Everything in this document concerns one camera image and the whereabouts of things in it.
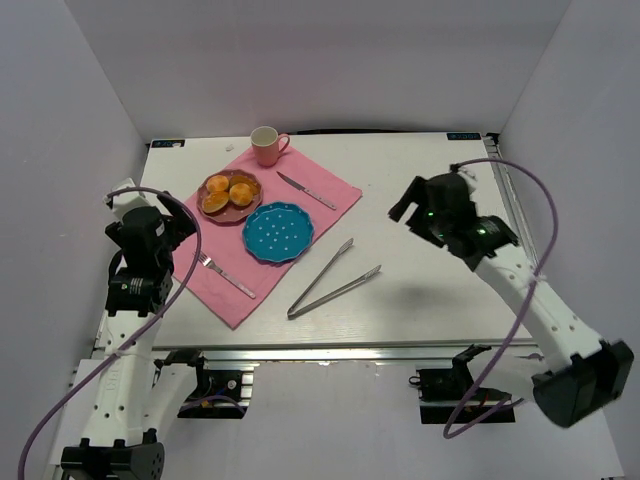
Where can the corner label sticker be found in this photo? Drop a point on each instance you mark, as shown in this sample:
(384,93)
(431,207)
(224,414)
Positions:
(463,136)
(167,143)

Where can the pink mug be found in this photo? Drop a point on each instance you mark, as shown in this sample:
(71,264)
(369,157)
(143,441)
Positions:
(268,145)

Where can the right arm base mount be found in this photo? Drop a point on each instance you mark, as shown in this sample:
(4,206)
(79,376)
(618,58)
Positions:
(441,389)

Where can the knife with pink handle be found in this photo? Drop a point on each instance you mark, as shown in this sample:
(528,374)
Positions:
(312,194)

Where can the aluminium table frame rail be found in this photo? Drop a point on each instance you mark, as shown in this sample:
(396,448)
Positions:
(368,285)

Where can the left corner label sticker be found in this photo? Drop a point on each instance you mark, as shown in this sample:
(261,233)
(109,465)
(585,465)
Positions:
(167,143)

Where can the right corner label sticker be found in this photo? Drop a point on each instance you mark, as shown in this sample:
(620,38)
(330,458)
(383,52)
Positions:
(463,136)

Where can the round bread roll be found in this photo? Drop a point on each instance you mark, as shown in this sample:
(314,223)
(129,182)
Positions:
(241,194)
(217,183)

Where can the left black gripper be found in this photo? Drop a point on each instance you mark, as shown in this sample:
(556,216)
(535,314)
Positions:
(176,220)

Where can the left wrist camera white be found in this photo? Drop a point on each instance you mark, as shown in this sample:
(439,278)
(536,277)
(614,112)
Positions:
(124,202)

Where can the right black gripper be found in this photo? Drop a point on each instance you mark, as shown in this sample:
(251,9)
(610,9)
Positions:
(417,205)

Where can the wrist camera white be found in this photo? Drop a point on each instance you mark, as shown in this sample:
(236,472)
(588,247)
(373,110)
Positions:
(464,172)
(124,202)

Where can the blue polka dot plate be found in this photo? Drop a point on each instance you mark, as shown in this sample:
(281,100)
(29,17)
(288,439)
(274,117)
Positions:
(278,232)

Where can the pink cloth placemat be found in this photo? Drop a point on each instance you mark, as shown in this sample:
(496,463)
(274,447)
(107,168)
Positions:
(224,244)

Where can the fork with pink handle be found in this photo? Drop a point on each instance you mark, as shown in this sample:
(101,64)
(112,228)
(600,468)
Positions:
(207,262)

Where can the mauve polka dot plate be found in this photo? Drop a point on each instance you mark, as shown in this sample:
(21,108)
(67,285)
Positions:
(231,214)

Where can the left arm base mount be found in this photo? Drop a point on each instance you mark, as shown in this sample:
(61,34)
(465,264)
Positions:
(218,392)

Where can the sesame seed bun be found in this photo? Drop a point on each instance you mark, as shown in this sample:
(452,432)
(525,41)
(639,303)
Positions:
(215,202)

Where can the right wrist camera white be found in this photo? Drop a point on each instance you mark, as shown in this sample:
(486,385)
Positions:
(464,172)

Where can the dark brown flat bread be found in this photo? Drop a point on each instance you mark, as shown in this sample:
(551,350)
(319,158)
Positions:
(251,182)

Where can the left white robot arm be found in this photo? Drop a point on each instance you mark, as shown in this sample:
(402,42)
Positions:
(122,438)

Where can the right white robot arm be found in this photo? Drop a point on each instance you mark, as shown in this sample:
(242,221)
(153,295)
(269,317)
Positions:
(579,371)

